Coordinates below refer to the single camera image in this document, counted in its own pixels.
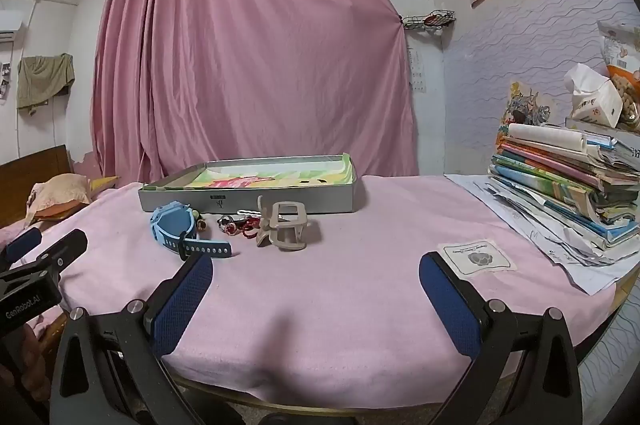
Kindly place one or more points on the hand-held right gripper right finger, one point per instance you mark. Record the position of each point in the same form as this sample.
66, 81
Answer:
450, 310

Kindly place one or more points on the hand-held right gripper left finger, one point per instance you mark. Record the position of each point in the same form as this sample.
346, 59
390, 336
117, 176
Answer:
181, 302

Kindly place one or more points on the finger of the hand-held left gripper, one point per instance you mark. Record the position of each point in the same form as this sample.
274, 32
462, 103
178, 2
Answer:
22, 242
62, 247

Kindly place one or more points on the blue smartwatch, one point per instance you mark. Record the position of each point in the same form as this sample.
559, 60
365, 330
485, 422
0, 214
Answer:
172, 222

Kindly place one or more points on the beige hair claw clip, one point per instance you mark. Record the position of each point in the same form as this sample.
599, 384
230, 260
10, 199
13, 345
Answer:
285, 225

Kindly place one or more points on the grey tray with colourful drawing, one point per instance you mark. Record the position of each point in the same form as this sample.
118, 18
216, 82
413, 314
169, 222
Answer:
260, 190

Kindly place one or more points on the peach pillow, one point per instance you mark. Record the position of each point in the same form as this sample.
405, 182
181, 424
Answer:
57, 195

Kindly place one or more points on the wooden headboard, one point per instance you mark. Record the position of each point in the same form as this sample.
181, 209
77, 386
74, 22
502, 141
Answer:
30, 170

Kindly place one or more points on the yellow cloth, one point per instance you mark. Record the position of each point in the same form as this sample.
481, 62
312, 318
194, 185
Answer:
106, 182

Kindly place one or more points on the olive hanging garment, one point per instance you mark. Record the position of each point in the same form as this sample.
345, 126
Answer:
42, 80

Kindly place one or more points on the stack of books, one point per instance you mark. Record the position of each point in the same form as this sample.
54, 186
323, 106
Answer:
565, 175

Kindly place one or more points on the white air conditioner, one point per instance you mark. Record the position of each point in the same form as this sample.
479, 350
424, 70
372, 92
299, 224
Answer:
10, 25

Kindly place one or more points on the white tissue pack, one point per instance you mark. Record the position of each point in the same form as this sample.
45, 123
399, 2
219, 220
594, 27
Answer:
595, 100

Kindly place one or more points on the pink curtain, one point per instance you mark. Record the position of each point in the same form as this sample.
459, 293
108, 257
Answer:
250, 55

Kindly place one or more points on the snack bag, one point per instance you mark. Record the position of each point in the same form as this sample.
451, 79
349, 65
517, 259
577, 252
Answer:
622, 55

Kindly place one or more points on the wall photos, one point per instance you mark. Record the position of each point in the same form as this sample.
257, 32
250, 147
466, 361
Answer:
4, 80

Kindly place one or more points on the colourful wall sticker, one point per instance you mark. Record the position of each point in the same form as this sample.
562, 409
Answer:
525, 105

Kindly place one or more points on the wall calendar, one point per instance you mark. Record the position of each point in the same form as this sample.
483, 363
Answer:
417, 70

